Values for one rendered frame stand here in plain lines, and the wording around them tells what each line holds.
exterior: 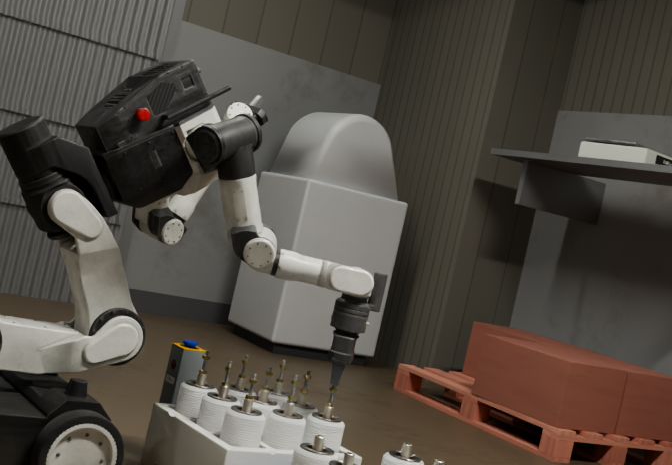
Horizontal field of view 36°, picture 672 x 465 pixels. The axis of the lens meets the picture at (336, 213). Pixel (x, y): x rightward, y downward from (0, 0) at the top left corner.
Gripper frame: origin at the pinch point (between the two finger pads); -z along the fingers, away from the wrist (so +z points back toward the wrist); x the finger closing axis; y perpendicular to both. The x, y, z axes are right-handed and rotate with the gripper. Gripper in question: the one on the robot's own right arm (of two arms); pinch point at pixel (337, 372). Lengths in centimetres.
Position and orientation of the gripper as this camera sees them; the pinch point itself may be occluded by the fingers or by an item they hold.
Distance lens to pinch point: 260.1
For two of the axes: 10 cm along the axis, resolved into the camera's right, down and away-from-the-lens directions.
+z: 2.2, -9.7, 0.1
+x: -1.3, -0.4, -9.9
